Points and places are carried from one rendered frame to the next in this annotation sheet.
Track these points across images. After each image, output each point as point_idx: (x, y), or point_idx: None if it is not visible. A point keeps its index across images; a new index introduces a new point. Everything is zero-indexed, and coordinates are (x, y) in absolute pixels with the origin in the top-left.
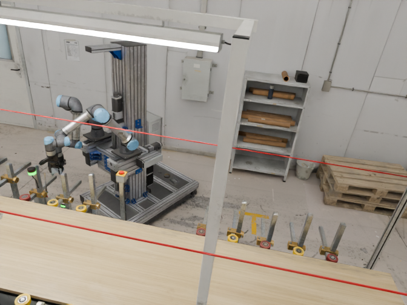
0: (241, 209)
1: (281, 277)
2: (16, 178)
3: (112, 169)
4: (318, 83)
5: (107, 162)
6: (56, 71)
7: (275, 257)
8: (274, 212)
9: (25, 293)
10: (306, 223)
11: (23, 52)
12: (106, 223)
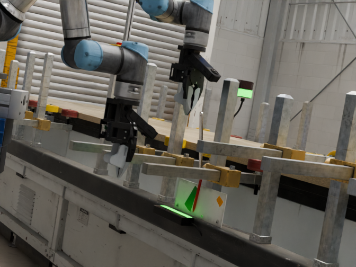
0: (34, 64)
1: (71, 106)
2: (267, 143)
3: (23, 116)
4: None
5: (21, 101)
6: None
7: (47, 103)
8: (14, 60)
9: (310, 153)
10: (3, 63)
11: None
12: (162, 132)
